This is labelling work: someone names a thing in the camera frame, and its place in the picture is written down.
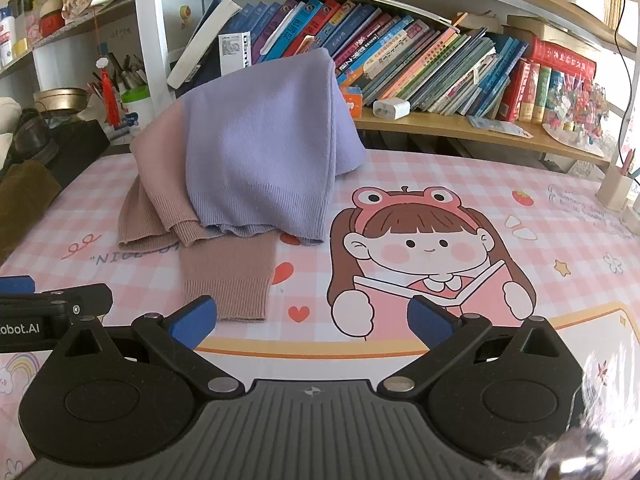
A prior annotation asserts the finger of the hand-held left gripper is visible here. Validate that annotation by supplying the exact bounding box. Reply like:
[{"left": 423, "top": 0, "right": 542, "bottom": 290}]
[
  {"left": 0, "top": 275, "right": 37, "bottom": 295},
  {"left": 0, "top": 283, "right": 114, "bottom": 317}
]

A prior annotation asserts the row of colourful books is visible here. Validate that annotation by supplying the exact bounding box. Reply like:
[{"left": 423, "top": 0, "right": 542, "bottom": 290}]
[{"left": 220, "top": 0, "right": 568, "bottom": 123}]

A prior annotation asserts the white bottle with label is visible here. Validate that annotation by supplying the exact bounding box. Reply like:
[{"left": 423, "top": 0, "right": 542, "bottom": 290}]
[{"left": 0, "top": 7, "right": 16, "bottom": 67}]

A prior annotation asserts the dark leather shoe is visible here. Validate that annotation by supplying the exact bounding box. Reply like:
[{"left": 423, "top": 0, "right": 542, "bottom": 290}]
[{"left": 12, "top": 110, "right": 59, "bottom": 164}]

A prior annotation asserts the small orange box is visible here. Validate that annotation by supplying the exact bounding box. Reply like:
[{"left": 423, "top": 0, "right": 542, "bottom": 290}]
[{"left": 340, "top": 86, "right": 365, "bottom": 119}]

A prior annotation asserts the red tassel ornament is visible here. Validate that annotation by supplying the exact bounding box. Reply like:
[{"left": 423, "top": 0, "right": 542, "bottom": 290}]
[{"left": 95, "top": 55, "right": 124, "bottom": 129}]

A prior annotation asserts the beige pen holder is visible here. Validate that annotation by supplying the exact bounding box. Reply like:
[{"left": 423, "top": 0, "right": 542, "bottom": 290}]
[{"left": 595, "top": 161, "right": 634, "bottom": 212}]

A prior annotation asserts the pink checked cartoon table mat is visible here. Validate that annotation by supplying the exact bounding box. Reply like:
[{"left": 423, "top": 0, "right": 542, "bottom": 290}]
[{"left": 0, "top": 147, "right": 640, "bottom": 466}]

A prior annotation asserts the brass bowl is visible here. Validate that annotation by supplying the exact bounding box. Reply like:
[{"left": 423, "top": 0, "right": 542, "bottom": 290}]
[{"left": 34, "top": 87, "right": 90, "bottom": 116}]

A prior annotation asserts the brown corduroy cloth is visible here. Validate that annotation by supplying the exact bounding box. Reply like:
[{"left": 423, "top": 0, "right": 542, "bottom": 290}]
[{"left": 0, "top": 160, "right": 63, "bottom": 264}]

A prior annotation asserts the black bag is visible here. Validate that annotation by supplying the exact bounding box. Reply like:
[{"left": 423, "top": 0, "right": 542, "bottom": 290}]
[{"left": 47, "top": 120, "right": 111, "bottom": 189}]

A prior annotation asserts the blue printed leaflet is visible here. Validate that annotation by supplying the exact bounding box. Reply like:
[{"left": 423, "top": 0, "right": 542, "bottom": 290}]
[{"left": 467, "top": 115, "right": 534, "bottom": 139}]

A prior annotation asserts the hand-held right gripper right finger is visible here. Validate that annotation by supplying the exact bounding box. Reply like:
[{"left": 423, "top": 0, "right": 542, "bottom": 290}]
[{"left": 377, "top": 295, "right": 576, "bottom": 402}]

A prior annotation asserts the cream jacket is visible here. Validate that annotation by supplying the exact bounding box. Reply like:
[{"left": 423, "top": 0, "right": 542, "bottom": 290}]
[{"left": 0, "top": 97, "right": 23, "bottom": 171}]

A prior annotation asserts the white jar with green lid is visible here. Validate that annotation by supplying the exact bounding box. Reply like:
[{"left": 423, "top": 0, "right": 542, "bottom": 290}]
[{"left": 121, "top": 86, "right": 154, "bottom": 129}]

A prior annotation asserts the colourful paper ornament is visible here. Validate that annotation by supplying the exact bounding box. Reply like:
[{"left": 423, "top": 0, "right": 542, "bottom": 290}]
[{"left": 542, "top": 72, "right": 614, "bottom": 157}]

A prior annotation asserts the thick red dictionary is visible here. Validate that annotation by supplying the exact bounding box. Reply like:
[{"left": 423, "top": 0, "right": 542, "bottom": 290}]
[{"left": 529, "top": 37, "right": 598, "bottom": 79}]

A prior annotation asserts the purple and pink sweater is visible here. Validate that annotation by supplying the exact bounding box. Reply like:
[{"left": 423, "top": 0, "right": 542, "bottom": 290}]
[{"left": 117, "top": 49, "right": 367, "bottom": 322}]

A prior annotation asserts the white charger adapter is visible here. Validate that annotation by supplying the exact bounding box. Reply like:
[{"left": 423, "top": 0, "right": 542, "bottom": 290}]
[{"left": 372, "top": 99, "right": 411, "bottom": 121}]

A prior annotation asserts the bunch of pens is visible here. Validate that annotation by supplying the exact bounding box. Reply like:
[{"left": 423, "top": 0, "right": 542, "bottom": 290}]
[{"left": 92, "top": 52, "right": 149, "bottom": 94}]

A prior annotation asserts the wooden bookshelf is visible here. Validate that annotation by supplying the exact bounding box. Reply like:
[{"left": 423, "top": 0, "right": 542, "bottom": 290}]
[{"left": 0, "top": 0, "right": 640, "bottom": 170}]

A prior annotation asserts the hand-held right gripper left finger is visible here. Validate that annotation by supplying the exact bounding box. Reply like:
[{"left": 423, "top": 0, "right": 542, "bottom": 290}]
[{"left": 54, "top": 295, "right": 246, "bottom": 403}]

